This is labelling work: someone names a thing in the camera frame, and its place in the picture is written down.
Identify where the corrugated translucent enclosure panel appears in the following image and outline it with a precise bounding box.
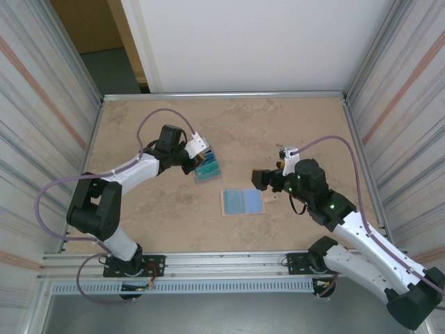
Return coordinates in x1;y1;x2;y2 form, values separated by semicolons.
347;0;445;303
0;0;105;307

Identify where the beige leather wallet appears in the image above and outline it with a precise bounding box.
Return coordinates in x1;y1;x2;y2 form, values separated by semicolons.
220;188;281;218

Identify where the small wired controller board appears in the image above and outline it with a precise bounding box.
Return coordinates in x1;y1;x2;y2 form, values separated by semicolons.
311;278;340;290
120;282;156;292

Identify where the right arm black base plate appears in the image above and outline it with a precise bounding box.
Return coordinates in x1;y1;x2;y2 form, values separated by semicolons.
286;250;350;277

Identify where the aluminium corner post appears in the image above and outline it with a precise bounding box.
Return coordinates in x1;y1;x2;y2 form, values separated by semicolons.
44;0;105;102
342;0;406;100

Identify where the aluminium table edge rail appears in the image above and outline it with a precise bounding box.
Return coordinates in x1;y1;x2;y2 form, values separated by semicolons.
62;99;106;253
343;99;394;250

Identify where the clear acrylic card holder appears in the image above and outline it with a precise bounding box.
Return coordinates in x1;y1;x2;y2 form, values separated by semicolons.
193;148;223;186

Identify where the brown wooden door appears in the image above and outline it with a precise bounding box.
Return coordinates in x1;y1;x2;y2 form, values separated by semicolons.
49;0;151;94

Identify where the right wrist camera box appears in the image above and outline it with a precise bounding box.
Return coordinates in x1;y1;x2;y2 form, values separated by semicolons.
277;146;302;177

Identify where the teal VIP card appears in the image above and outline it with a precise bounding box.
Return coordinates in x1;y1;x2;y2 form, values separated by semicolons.
195;159;223;179

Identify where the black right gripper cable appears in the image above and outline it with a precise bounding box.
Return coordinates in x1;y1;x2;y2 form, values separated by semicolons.
288;193;309;216

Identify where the grey sheet metal shelf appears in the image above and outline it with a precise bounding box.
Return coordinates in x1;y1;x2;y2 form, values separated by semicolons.
41;294;418;334

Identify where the white slotted cable duct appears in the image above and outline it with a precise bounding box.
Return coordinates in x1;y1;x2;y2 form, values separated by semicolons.
48;280;316;296

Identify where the aluminium extrusion mounting rail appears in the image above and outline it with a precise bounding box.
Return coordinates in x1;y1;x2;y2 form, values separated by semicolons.
36;247;417;280

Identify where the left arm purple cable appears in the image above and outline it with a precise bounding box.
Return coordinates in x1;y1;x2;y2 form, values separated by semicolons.
37;108;195;305

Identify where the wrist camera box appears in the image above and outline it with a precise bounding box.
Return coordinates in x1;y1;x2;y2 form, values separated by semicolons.
277;146;302;177
183;136;212;164

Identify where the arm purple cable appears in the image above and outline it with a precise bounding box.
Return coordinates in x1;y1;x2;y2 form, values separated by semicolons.
37;108;195;305
293;135;445;310

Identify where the long aluminium table rail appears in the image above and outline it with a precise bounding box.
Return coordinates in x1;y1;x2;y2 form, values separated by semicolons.
102;90;349;103

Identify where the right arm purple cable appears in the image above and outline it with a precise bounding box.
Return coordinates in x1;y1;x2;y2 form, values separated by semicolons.
293;135;445;310

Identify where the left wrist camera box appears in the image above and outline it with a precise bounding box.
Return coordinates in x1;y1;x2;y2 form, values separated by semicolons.
183;136;212;164

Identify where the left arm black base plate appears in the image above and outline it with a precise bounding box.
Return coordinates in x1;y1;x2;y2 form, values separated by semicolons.
102;254;166;278

